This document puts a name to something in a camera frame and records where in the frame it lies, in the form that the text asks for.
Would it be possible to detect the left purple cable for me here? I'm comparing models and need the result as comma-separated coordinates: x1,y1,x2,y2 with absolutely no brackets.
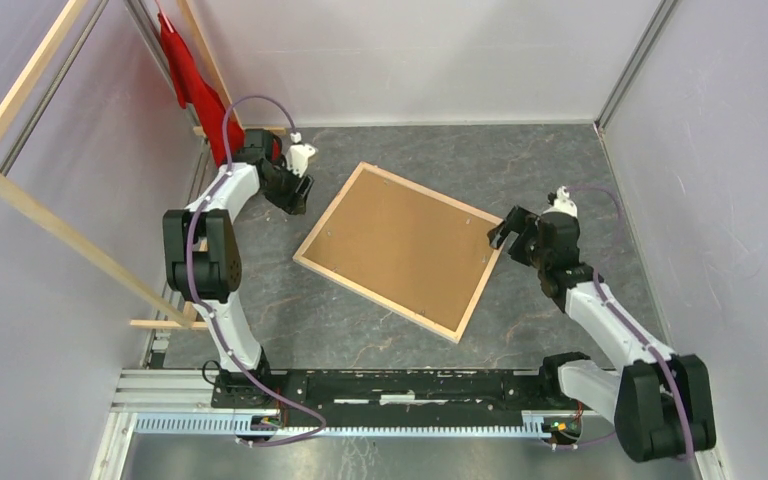
185,95,329,448

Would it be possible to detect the red cloth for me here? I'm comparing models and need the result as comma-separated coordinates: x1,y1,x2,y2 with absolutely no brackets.
157,9,246,167

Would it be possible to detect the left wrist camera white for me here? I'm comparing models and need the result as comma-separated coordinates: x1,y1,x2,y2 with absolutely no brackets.
286,131,319,178

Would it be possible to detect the purple cable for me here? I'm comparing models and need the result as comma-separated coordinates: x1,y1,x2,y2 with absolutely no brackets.
185,95,329,448
552,185,697,462

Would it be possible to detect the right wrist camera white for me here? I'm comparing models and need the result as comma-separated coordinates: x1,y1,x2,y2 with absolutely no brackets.
542,186,578,218

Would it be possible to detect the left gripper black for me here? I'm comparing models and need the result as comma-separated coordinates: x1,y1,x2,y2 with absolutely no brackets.
262,157,316,217

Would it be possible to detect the wooden picture frame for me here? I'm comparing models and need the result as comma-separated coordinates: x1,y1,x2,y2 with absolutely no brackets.
291,161,506,344

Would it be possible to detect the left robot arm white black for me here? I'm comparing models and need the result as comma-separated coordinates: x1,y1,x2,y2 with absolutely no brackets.
162,129,318,408

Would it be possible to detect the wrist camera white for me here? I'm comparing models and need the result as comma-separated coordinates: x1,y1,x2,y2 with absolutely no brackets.
286,131,319,178
542,186,578,218

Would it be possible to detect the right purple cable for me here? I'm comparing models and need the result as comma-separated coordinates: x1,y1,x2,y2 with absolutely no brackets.
552,185,697,462

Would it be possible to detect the grey slotted cable duct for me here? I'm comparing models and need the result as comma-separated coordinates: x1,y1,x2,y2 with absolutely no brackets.
134,413,550,440

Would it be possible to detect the aluminium rail base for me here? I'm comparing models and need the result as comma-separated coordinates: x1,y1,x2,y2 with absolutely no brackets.
110,368,713,417

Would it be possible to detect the wooden rack frame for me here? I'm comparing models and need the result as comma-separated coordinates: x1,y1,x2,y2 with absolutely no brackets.
0,0,287,333

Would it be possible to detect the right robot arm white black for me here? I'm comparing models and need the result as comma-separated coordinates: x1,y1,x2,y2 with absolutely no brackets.
487,206,718,463

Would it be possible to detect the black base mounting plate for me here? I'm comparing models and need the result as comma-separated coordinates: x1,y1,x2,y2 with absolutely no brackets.
203,369,586,430

